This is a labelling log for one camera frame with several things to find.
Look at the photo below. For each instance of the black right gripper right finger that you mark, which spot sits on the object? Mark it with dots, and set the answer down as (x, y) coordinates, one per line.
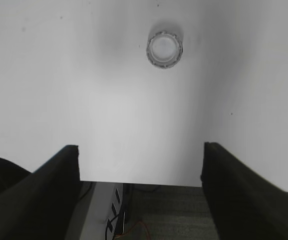
(243, 205)

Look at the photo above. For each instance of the white power strip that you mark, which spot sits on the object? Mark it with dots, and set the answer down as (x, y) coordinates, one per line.
(102, 211)

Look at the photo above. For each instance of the white bottle cap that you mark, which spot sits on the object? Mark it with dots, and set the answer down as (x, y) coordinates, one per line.
(164, 49)

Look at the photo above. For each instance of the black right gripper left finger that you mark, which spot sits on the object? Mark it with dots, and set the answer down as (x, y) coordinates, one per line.
(39, 205)

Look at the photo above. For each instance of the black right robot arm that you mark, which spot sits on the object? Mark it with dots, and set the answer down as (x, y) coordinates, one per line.
(161, 213)

